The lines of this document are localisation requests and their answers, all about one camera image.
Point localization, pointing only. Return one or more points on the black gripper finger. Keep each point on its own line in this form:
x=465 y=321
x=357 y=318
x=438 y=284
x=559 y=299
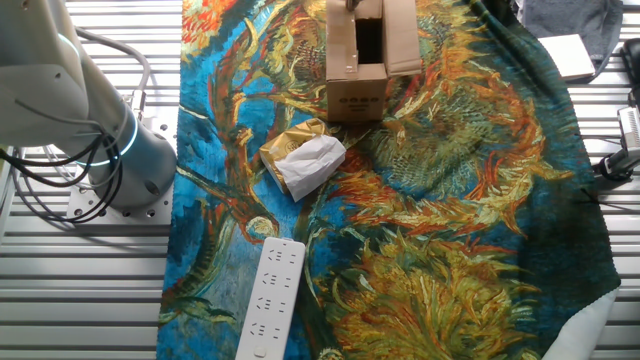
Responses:
x=355 y=4

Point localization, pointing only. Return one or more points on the large cardboard box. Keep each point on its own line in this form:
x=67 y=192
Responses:
x=355 y=95

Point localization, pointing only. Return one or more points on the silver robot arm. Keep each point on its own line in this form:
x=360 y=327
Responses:
x=45 y=75

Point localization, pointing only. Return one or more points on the gold tissue pack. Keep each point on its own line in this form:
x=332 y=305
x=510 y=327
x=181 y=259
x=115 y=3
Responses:
x=310 y=165

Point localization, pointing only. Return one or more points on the sunflower painting print cloth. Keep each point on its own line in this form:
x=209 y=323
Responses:
x=450 y=200

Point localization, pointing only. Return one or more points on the white flat pad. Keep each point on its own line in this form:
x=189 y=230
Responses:
x=567 y=55

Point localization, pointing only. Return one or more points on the grey towel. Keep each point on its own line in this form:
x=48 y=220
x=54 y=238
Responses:
x=575 y=17

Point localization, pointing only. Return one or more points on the black plastic object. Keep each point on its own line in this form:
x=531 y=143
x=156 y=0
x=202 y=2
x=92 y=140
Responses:
x=632 y=70

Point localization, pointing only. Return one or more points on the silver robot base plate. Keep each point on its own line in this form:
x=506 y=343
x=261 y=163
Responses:
x=150 y=212

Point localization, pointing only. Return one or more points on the silver depth camera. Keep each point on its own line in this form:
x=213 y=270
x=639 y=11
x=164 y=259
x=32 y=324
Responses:
x=631 y=127

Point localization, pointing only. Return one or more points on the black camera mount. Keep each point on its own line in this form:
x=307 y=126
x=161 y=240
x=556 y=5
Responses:
x=617 y=165

